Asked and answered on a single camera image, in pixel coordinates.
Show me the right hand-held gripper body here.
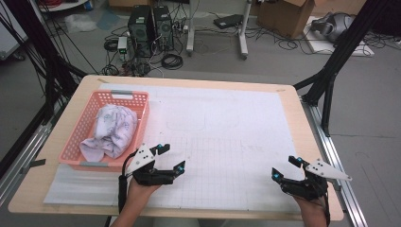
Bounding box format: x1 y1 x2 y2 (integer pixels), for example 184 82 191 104
279 158 353 201

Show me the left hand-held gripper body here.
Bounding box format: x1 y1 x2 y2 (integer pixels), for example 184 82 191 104
125 143 175 187

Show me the lilac printed towel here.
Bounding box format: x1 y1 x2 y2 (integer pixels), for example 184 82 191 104
78 103 139 163

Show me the pink plastic basket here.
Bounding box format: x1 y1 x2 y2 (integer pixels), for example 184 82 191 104
58 89 150 173

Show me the person's right hand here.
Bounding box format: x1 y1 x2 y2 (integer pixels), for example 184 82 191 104
292 193 330 227

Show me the person's left hand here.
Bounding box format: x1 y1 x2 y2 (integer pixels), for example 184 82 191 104
127 178 163 207

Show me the small white device green light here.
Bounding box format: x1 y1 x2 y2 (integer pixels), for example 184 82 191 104
116 36 129 61

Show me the white board on floor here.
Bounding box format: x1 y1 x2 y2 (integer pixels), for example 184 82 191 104
303 15 375 58

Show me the black computer tower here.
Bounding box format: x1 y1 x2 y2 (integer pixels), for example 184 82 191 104
152 5 175 52
127 4 155 59

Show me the white metal stand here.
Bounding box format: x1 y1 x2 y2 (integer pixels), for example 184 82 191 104
185 0 253 61

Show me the grey vacuum cleaner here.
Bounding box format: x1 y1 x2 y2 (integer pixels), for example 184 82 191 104
310 11 356 44

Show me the open cardboard box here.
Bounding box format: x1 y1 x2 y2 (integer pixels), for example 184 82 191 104
256 0 316 40

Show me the flat black device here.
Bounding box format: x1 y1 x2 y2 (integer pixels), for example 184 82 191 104
213 13 244 30

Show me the clear plastic bag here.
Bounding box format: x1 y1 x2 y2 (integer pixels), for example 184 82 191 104
64 12 98 34

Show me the white round table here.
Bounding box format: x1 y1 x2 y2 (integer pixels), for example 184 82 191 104
37 0 91 13

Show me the white cabinet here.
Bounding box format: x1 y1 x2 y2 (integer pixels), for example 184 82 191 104
0 9 28 61

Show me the grey metal bracket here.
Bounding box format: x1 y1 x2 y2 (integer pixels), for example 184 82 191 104
21 158 47 174
327 179 342 192

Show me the aluminium rail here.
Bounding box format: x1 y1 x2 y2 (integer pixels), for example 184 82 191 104
301 99 369 227
0 121 55 206

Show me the coiled black cable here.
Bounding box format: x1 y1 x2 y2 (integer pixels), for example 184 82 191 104
161 53 184 71

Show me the black metal frame stand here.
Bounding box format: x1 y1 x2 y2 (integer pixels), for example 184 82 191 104
0 0 89 178
292 0 401 138

